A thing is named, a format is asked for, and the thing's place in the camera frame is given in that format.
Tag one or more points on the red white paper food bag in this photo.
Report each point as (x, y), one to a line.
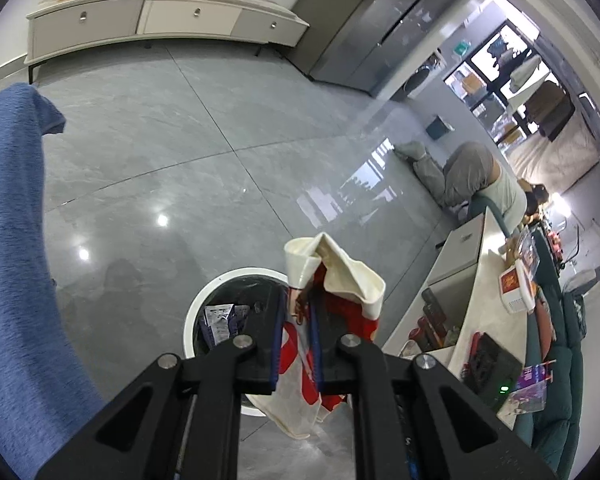
(329, 294)

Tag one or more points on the dark green sofa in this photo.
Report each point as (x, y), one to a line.
(554, 431)

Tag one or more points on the stainless steel refrigerator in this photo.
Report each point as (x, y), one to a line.
(375, 39)

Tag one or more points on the white round trash bin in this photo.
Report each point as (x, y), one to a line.
(254, 286)

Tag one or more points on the white low tv cabinet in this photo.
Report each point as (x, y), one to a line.
(62, 27)

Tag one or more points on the black device on table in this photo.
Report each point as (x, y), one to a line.
(491, 372)

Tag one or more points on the blue shaggy rug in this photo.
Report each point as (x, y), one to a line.
(46, 397)

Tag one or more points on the red white fries box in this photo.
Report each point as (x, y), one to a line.
(516, 289)

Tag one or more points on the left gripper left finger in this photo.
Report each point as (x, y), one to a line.
(179, 419)

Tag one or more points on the white coffee table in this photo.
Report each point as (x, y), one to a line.
(465, 280)

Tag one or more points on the person in grey pants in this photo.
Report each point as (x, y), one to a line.
(472, 171)

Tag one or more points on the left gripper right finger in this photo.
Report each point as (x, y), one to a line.
(412, 419)

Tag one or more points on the white printed carton box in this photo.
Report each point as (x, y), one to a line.
(222, 322)

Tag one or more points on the small teal waste bin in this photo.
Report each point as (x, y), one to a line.
(438, 127)

